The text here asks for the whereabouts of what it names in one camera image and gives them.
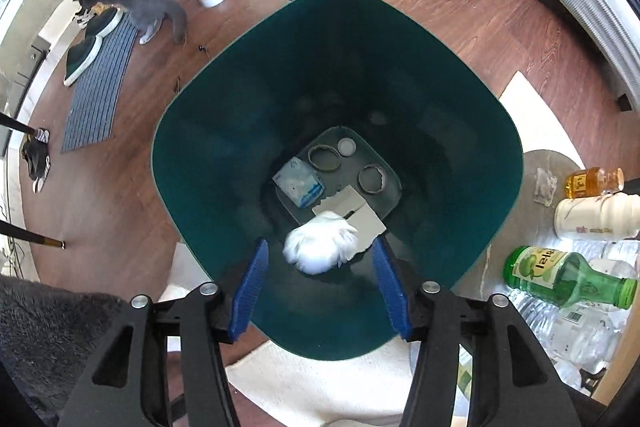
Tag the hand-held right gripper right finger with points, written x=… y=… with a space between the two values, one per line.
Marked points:
x=391 y=289

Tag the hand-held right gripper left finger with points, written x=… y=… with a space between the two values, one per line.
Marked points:
x=250 y=289

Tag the torn printed cardboard box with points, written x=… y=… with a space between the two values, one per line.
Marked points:
x=365 y=219

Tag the white paper ball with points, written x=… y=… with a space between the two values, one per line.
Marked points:
x=320 y=242

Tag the blue white tissue pack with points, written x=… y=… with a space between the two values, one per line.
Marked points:
x=297 y=182

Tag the white bottle cap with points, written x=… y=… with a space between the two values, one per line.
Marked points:
x=346 y=148

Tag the dark green trash bin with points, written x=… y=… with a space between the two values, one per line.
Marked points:
x=400 y=82

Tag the cream rug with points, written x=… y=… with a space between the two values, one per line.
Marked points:
x=280 y=382

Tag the green glass bottle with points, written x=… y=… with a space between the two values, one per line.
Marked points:
x=555 y=274

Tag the crumpled clear wrapper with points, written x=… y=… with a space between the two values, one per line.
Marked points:
x=545 y=187

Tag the pile of clear plastic bottles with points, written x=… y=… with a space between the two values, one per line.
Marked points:
x=575 y=337

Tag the dark grey fuzzy rug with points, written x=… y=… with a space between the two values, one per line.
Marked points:
x=45 y=337

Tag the white plastic bottle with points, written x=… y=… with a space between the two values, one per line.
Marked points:
x=595 y=217

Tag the black gold-tipped leg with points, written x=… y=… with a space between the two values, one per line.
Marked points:
x=35 y=238

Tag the orange drink bottle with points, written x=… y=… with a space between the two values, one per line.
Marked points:
x=592 y=183

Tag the grey striped doormat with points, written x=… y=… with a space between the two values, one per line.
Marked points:
x=97 y=92

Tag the dark green shoe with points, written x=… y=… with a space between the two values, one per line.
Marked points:
x=102 y=24
x=82 y=59

